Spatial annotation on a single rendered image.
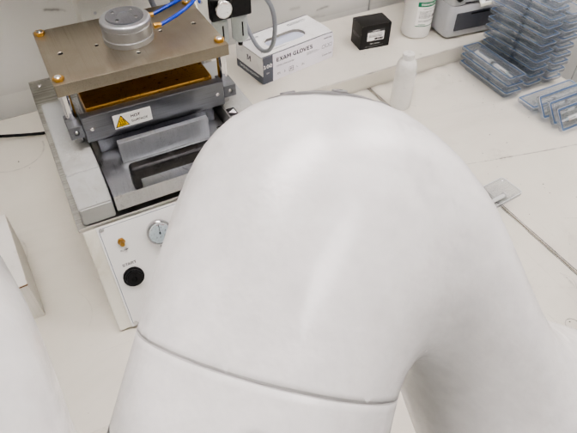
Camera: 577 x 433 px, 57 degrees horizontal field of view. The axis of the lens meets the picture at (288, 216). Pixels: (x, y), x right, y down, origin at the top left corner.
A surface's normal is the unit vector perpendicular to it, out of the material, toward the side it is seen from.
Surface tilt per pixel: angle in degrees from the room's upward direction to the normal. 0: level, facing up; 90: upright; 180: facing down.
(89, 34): 0
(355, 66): 0
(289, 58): 90
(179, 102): 90
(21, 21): 90
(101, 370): 0
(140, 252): 65
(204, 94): 90
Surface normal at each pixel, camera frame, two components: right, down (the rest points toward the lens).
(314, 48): 0.62, 0.57
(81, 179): 0.30, -0.11
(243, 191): -0.46, -0.29
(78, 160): 0.00, -0.69
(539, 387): -0.05, 0.36
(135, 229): 0.42, 0.29
